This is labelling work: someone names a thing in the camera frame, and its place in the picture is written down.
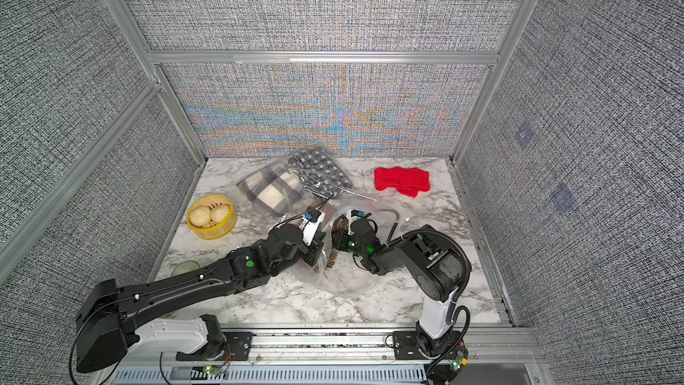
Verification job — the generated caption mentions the brown striped fringed scarf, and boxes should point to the brown striped fringed scarf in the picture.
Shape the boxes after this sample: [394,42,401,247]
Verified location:
[302,210,348,273]

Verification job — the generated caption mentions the clear plastic vacuum bag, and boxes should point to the clear plastic vacuum bag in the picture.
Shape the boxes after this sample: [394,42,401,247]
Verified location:
[237,145,403,298]

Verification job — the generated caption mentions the red knitted scarf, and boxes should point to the red knitted scarf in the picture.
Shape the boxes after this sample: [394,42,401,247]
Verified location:
[374,167,431,199]

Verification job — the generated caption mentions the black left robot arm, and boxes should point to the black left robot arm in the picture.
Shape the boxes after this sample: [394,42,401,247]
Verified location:
[69,223,323,374]

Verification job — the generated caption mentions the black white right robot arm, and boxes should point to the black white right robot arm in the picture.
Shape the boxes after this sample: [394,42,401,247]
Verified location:
[331,216,472,359]

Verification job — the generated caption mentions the grey cream plaid scarf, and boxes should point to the grey cream plaid scarf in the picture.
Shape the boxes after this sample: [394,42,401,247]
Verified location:
[237,162,305,217]

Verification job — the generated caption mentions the black white houndstooth scarf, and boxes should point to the black white houndstooth scarf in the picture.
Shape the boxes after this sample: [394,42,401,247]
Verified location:
[287,145,353,199]

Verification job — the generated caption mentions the white steamed bun right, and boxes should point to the white steamed bun right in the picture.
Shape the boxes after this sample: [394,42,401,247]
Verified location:
[210,204,232,226]

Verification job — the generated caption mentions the white steamed bun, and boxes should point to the white steamed bun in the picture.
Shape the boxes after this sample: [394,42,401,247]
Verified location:
[210,204,232,226]
[189,206,212,228]

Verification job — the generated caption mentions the yellow rimmed bamboo steamer basket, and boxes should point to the yellow rimmed bamboo steamer basket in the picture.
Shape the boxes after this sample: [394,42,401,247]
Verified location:
[185,194,238,241]

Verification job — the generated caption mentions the white steamed bun left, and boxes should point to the white steamed bun left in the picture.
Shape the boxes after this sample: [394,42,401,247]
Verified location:
[189,206,212,228]

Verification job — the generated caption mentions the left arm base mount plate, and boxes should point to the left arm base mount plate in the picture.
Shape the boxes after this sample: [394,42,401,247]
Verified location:
[176,332,254,362]

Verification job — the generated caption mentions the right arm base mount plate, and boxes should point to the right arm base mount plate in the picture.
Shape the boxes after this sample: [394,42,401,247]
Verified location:
[392,330,468,360]

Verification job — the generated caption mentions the aluminium front rail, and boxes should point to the aluminium front rail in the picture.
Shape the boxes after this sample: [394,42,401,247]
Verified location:
[98,325,546,367]

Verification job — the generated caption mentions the aluminium frame corner post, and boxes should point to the aluminium frame corner post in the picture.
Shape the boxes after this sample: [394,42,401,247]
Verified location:
[103,0,208,167]

